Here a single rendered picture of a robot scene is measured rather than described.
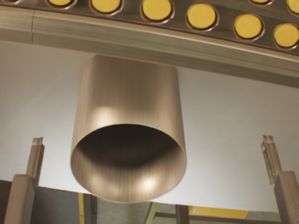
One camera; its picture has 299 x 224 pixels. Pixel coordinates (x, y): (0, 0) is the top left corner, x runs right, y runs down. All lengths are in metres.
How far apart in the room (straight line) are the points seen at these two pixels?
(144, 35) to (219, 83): 0.22
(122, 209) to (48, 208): 0.56
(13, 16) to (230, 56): 0.09
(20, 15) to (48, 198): 1.11
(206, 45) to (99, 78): 0.17
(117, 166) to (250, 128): 0.13
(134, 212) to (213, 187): 1.35
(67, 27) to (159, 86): 0.16
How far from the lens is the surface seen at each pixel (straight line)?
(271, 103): 0.42
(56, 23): 0.18
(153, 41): 0.19
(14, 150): 0.46
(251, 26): 0.19
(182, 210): 1.15
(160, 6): 0.19
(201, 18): 0.19
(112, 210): 1.82
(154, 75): 0.34
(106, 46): 0.19
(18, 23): 0.19
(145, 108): 0.31
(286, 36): 0.20
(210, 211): 0.57
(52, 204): 1.30
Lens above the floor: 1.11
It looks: 50 degrees down
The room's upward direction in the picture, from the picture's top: 178 degrees clockwise
